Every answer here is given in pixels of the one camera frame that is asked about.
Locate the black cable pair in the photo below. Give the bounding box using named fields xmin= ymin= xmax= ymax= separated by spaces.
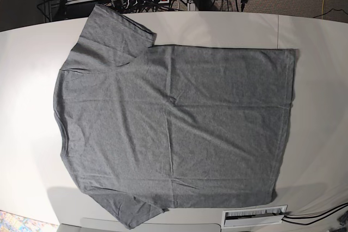
xmin=282 ymin=202 xmax=348 ymax=226

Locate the grey T-shirt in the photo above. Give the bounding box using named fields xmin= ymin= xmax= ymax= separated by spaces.
xmin=53 ymin=5 xmax=296 ymax=229

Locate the white cable grommet box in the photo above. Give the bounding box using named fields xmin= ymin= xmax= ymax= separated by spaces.
xmin=221 ymin=205 xmax=288 ymax=229

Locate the black power strip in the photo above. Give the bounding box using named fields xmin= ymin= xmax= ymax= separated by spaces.
xmin=124 ymin=0 xmax=170 ymax=8

